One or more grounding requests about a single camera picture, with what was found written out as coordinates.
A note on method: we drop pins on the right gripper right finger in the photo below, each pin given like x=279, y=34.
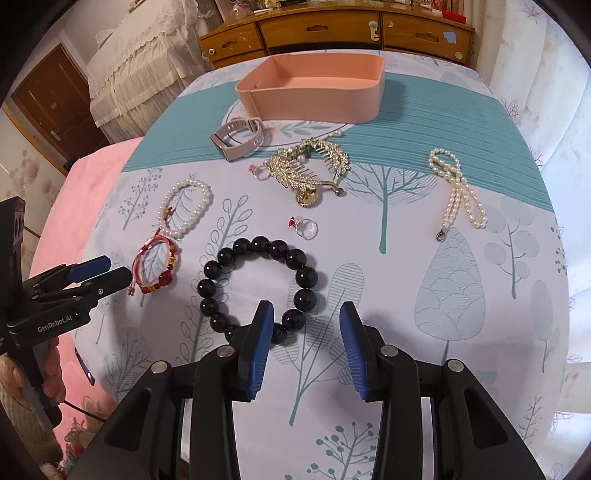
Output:
x=473, y=439

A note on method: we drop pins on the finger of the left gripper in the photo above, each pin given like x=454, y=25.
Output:
x=64, y=275
x=104, y=281

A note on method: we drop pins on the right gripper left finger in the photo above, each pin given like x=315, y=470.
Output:
x=142, y=437

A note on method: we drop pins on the pink smart watch band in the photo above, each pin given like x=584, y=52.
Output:
x=238, y=138

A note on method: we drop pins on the gold rhinestone hair comb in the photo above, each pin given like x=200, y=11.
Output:
x=289, y=167

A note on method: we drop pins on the left hand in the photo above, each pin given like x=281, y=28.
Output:
x=13, y=379

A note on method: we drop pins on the pink blanket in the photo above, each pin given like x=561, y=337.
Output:
x=64, y=238

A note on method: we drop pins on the brown wooden door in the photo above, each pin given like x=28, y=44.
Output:
x=54, y=97

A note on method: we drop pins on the lace covered bed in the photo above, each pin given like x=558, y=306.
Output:
x=146, y=62

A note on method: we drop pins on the tree print tablecloth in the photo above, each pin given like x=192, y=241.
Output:
x=445, y=240

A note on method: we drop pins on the pink rectangular tray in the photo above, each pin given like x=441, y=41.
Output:
x=335, y=87

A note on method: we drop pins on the white floral curtain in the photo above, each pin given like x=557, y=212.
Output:
x=543, y=81

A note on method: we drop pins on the wooden desk with drawers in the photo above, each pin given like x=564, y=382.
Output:
x=317, y=25

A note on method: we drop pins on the red box on desk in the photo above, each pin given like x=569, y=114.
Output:
x=453, y=16

